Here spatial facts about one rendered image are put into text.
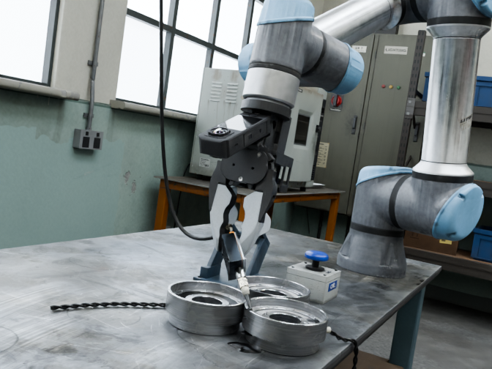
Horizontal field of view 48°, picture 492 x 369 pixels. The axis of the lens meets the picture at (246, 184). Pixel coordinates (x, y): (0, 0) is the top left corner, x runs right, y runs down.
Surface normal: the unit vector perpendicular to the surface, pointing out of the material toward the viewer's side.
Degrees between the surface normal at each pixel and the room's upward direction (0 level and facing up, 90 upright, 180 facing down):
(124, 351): 0
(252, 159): 82
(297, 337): 90
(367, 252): 73
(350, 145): 90
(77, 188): 90
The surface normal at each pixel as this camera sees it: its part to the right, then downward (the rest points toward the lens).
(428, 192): -0.63, 0.08
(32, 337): 0.15, -0.99
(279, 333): -0.20, 0.05
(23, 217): 0.87, 0.16
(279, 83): 0.28, 0.02
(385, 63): -0.47, 0.00
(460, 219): 0.63, 0.28
